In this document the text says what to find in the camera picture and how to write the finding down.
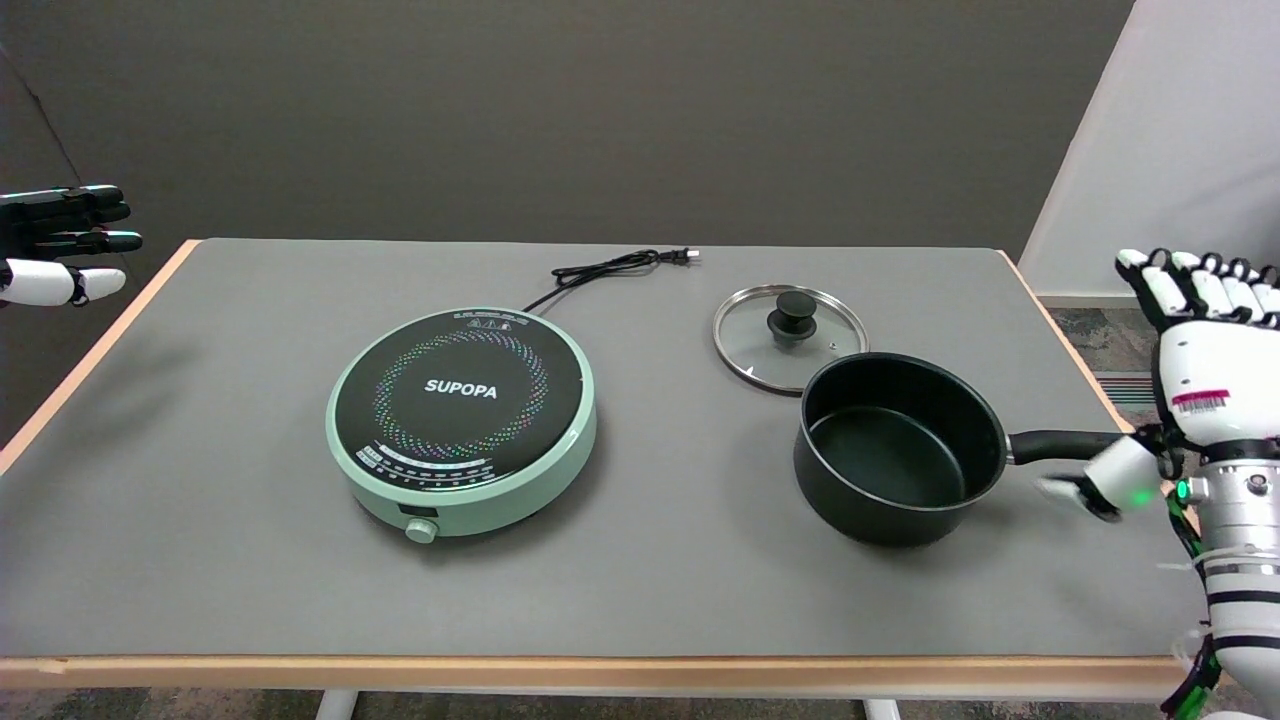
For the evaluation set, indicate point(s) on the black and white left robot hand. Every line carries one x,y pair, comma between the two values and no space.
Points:
45,282

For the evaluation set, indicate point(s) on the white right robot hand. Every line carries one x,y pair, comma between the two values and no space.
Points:
1215,370

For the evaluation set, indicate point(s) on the glass pot lid black knob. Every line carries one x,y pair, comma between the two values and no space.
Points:
760,335

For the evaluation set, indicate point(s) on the striped floor vent grille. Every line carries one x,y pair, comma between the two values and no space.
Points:
1125,386

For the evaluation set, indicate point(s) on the green round induction cooker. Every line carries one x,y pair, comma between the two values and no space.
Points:
460,420

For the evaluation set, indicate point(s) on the white table leg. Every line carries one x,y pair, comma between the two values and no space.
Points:
882,710
336,706

